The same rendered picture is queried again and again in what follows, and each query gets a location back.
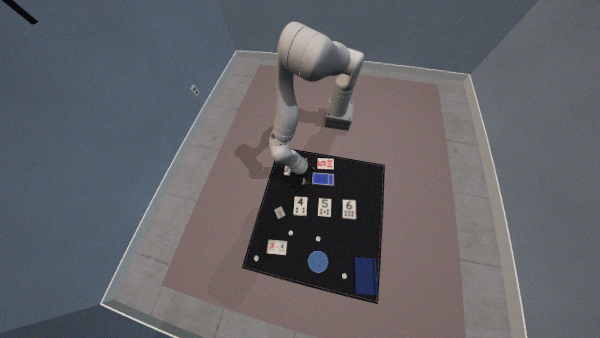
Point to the blue disc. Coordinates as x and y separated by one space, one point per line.
318 261

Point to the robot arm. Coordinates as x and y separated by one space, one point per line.
309 51

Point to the single black-print card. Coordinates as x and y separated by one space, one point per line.
324 207

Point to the red-print card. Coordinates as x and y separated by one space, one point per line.
325 164

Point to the small white button box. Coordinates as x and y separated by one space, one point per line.
280 212

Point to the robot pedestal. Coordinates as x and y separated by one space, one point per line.
338 119

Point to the red and black print card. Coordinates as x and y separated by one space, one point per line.
276 247

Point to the white wall socket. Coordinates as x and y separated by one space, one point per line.
195 90

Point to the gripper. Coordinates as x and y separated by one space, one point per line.
300 176

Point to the low black-print card pile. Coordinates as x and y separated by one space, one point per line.
349 209

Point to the black mat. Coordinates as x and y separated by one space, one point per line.
337 244

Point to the mauve pink table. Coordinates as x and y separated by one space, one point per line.
412 187

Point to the blue book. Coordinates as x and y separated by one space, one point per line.
366 276

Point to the thick black-print card pile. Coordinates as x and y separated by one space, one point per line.
300 206

